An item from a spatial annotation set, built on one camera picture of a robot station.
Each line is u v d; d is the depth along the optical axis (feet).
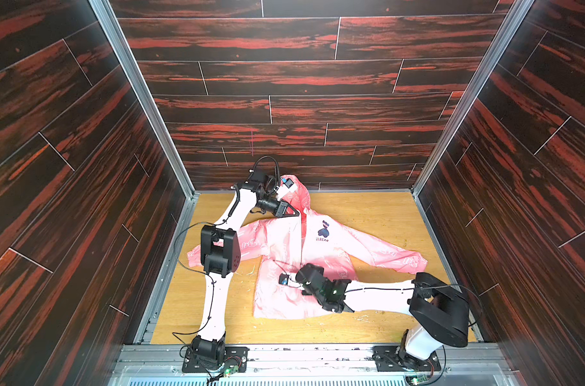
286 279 2.41
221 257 1.97
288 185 2.77
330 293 2.09
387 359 2.28
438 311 1.46
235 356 2.42
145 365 2.41
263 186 2.81
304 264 2.34
